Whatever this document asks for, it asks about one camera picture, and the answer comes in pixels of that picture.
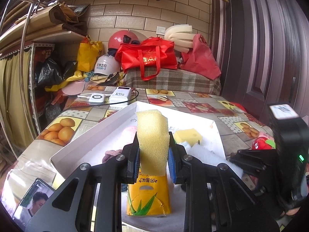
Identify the yellow sponge piece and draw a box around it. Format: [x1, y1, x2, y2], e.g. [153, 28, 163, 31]
[136, 110, 170, 177]

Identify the white foam block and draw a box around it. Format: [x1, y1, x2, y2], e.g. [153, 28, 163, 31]
[181, 141, 244, 178]

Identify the red apple toy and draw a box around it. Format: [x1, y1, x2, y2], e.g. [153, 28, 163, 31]
[251, 136, 276, 150]

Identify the white shallow box tray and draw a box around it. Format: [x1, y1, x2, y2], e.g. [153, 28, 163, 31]
[43, 102, 212, 231]

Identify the yellow tissue packet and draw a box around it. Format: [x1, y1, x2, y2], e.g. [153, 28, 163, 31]
[126, 173, 171, 216]

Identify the yellow green scouring sponge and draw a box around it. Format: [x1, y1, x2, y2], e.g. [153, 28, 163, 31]
[173, 129, 202, 147]

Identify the fruit pattern tablecloth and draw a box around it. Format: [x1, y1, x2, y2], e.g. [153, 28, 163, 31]
[1, 89, 272, 215]

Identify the white power bank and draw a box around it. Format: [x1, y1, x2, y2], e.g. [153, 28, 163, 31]
[108, 86, 132, 104]

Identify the white round charger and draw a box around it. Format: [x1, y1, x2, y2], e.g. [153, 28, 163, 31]
[88, 93, 105, 104]

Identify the smartphone with video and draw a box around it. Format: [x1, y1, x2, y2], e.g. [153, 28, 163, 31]
[13, 178, 54, 231]

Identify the plaid covered bench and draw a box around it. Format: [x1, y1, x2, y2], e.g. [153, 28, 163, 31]
[123, 68, 221, 96]

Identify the white helmet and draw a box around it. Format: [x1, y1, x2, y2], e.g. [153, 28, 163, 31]
[94, 55, 121, 75]

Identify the dark red shopping bag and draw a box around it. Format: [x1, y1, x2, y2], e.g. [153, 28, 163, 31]
[179, 34, 221, 80]

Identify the black plastic bag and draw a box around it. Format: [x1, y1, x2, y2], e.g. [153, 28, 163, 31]
[35, 58, 63, 87]

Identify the red tote bag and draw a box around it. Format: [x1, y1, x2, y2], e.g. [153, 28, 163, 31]
[115, 37, 177, 81]

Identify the yellow paper bag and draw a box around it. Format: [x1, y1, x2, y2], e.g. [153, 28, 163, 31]
[76, 35, 103, 72]

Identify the dark wooden door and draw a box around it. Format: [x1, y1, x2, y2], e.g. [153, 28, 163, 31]
[211, 0, 308, 123]

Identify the red helmet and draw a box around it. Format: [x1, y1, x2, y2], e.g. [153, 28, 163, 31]
[108, 30, 140, 50]

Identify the cream foam roll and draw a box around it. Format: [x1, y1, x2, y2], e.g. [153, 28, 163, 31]
[164, 24, 195, 53]

